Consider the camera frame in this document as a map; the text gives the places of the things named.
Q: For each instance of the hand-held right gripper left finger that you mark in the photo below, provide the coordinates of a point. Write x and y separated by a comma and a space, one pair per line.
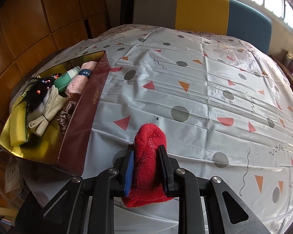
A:
128, 175

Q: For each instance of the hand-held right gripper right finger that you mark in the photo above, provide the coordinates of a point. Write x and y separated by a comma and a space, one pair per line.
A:
164, 173

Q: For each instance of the red sock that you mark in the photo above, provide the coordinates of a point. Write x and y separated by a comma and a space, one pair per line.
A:
146, 151

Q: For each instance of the gold tin box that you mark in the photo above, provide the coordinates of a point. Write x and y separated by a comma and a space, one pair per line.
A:
83, 131

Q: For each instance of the pink scrunchie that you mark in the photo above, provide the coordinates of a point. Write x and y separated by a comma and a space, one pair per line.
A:
64, 117

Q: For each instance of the beige cloth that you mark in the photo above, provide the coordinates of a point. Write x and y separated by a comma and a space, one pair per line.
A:
48, 112

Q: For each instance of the pink towel with blue band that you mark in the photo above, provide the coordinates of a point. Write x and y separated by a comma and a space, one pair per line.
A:
75, 85

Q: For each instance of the green silicone bottle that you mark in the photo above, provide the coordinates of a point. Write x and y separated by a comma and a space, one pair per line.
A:
66, 80

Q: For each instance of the yellow sponge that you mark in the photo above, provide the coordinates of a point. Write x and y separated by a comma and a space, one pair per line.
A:
18, 126

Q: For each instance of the black wig with beaded braids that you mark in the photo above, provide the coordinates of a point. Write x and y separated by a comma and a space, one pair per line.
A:
31, 97

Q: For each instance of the white patterned tablecloth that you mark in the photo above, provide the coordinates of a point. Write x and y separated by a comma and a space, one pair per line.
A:
197, 102

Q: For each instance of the wooden nightstand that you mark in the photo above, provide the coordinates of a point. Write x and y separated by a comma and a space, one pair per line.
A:
277, 63

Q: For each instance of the grey yellow blue headboard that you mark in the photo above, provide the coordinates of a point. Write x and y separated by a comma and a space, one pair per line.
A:
202, 9

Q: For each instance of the brown patterned box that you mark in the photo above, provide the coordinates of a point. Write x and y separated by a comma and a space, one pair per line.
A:
289, 57

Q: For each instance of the wooden wardrobe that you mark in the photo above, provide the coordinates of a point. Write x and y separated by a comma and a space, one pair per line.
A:
26, 29

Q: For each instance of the window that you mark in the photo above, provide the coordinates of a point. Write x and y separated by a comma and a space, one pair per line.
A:
271, 0

